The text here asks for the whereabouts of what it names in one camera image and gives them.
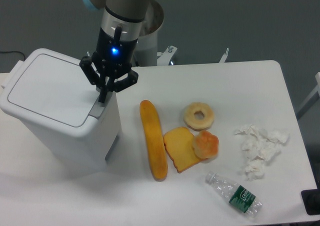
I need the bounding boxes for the clear plastic water bottle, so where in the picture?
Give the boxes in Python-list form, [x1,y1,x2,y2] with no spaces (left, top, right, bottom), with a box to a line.
[205,171,263,218]

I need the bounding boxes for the black cable on floor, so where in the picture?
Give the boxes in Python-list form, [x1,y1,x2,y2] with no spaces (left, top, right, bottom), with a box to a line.
[0,50,26,61]

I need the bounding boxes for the black device table edge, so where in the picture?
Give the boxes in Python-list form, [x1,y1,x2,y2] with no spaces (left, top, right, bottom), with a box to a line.
[301,189,320,216]

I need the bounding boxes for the orange toast slice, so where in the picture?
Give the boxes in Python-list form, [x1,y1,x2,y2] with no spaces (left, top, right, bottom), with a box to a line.
[163,127,203,173]

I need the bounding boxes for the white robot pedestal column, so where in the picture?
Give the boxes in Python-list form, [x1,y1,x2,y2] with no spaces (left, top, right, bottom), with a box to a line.
[133,0,164,67]

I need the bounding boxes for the round knotted bread roll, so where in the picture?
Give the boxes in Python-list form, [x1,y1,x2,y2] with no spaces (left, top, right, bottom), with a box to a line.
[192,130,219,159]

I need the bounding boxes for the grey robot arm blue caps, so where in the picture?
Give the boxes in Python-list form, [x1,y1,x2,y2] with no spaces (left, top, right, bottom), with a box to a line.
[79,0,151,103]

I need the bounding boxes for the white plastic trash can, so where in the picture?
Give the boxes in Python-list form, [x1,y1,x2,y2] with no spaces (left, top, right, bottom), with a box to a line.
[0,48,121,171]

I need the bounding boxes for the glazed ring donut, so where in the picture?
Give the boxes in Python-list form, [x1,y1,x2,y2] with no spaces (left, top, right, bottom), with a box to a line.
[183,102,215,131]

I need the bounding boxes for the crumpled white tissue paper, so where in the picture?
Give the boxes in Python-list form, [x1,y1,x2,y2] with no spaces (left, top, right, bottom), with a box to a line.
[233,124,290,181]

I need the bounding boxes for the long orange baguette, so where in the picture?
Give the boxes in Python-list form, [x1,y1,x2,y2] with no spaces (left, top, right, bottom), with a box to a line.
[139,100,168,181]

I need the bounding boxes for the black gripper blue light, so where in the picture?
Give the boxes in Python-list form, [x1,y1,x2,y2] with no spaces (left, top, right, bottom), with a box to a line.
[79,27,139,103]

